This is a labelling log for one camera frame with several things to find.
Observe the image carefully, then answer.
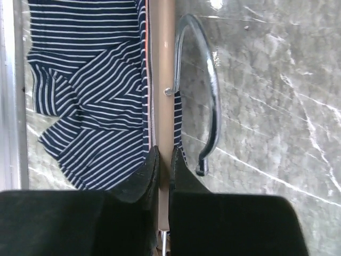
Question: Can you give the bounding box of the beige clip hanger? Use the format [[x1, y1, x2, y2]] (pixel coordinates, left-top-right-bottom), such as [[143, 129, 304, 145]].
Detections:
[[148, 0, 222, 256]]

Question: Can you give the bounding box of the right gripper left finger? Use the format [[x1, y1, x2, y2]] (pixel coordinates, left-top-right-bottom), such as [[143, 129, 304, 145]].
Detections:
[[1, 147, 160, 255]]

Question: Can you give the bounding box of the navy striped underwear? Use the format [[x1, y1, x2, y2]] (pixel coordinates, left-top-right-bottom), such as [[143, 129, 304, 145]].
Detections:
[[26, 0, 190, 191]]

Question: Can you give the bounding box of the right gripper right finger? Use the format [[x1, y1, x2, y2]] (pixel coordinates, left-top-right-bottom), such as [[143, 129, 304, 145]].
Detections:
[[169, 148, 308, 256]]

